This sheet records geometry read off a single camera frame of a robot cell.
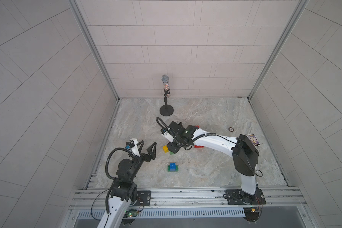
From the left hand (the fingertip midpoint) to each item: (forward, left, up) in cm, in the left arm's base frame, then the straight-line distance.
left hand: (152, 142), depth 77 cm
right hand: (+1, -10, -8) cm, 13 cm away
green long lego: (-10, -14, -13) cm, 21 cm away
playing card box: (+9, -64, -11) cm, 65 cm away
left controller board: (-31, +9, -11) cm, 34 cm away
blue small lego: (-10, -12, -9) cm, 18 cm away
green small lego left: (-6, -11, -1) cm, 12 cm away
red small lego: (+19, -28, -12) cm, 36 cm away
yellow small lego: (0, -7, -10) cm, 12 cm away
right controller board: (-31, -50, -14) cm, 61 cm away
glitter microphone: (+34, -6, +17) cm, 38 cm away
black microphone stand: (+33, -5, -13) cm, 36 cm away
